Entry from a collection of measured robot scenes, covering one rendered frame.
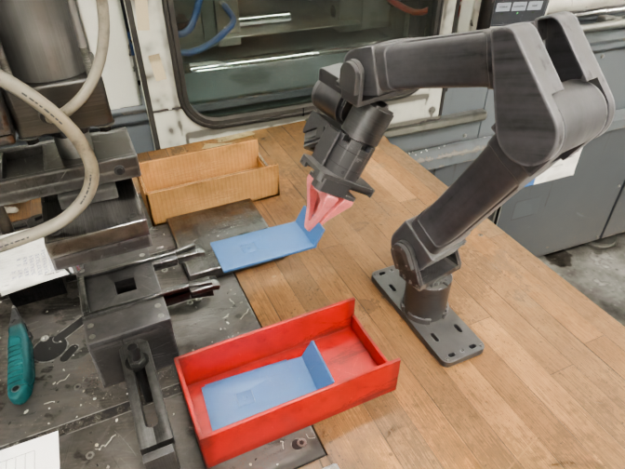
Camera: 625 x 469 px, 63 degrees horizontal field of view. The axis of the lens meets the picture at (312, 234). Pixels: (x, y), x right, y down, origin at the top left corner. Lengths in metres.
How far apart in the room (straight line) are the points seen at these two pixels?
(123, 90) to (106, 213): 0.70
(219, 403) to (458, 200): 0.38
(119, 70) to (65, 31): 0.70
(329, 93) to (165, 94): 0.57
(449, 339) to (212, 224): 0.45
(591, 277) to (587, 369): 1.68
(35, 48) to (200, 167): 0.57
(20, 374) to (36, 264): 0.19
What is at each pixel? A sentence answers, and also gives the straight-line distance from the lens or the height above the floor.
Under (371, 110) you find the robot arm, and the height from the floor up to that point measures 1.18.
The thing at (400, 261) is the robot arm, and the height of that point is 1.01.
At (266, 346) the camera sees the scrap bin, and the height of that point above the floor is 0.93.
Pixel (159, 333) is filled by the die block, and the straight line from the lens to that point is 0.68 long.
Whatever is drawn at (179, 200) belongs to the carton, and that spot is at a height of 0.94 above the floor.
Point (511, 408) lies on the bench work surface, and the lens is 0.71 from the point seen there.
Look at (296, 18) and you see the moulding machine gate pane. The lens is 1.27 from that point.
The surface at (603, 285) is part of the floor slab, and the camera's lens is 2.44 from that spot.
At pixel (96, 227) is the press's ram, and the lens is 0.57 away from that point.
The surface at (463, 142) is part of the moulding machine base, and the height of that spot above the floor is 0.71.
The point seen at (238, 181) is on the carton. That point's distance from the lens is 0.97.
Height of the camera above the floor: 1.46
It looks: 38 degrees down
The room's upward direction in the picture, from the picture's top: straight up
